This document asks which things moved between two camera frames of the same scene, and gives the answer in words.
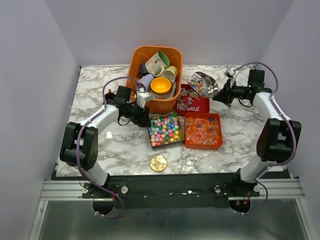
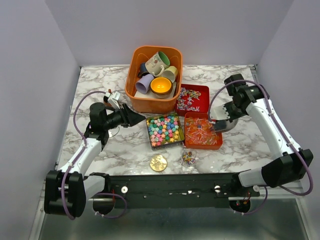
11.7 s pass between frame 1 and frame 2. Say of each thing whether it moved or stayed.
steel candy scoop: moved
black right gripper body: moved
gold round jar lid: stayed
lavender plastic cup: stayed
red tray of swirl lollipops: stayed
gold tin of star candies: stayed
